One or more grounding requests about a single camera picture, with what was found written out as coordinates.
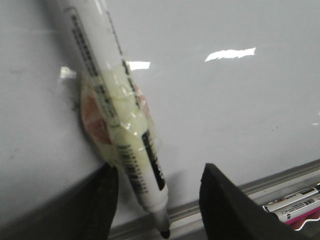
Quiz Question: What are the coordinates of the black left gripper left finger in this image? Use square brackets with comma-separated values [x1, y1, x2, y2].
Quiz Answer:
[0, 164, 118, 240]

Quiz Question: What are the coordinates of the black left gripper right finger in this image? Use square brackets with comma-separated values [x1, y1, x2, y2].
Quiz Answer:
[199, 163, 315, 240]

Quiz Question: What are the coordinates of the white black whiteboard marker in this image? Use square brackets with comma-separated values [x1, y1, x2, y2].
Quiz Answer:
[56, 0, 171, 239]

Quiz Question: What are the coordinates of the grey whiteboard ledge rail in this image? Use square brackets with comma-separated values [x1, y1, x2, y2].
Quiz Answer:
[108, 160, 320, 240]

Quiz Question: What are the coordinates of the white whiteboard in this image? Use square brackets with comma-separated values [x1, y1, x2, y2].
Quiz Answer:
[0, 0, 320, 227]

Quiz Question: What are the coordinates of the black capped white marker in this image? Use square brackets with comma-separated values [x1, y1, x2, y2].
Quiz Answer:
[262, 184, 320, 224]

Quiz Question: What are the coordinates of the red round magnet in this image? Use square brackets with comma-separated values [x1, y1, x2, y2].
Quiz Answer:
[80, 74, 159, 170]

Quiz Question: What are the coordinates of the pink marker in tray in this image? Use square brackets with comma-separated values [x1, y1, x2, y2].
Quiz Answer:
[285, 207, 320, 231]

